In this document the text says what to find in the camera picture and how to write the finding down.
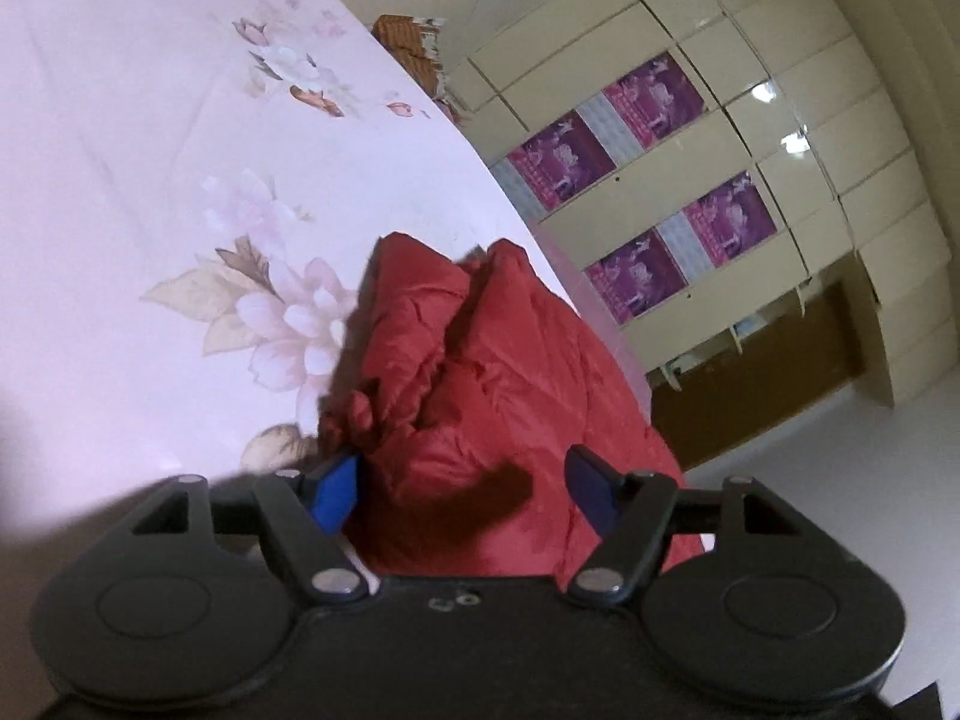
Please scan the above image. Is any orange woven bag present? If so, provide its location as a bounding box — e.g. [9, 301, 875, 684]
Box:
[371, 13, 451, 100]

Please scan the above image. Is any purple wall poster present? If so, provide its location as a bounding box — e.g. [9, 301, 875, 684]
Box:
[491, 109, 617, 220]
[602, 52, 707, 149]
[684, 171, 779, 269]
[583, 228, 689, 325]

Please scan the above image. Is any cream open shelf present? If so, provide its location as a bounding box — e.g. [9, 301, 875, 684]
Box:
[645, 281, 818, 395]

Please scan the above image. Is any cream wardrobe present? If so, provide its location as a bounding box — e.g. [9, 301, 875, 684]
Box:
[442, 0, 960, 407]

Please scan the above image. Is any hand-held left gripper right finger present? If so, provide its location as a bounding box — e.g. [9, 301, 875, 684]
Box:
[564, 444, 809, 608]

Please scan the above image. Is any red puffer jacket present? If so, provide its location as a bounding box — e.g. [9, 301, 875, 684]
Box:
[319, 232, 707, 580]

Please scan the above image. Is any floral white bed sheet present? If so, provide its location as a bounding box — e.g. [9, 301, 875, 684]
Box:
[0, 0, 601, 541]

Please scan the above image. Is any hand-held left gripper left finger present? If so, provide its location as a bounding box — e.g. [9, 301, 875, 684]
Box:
[131, 450, 370, 606]

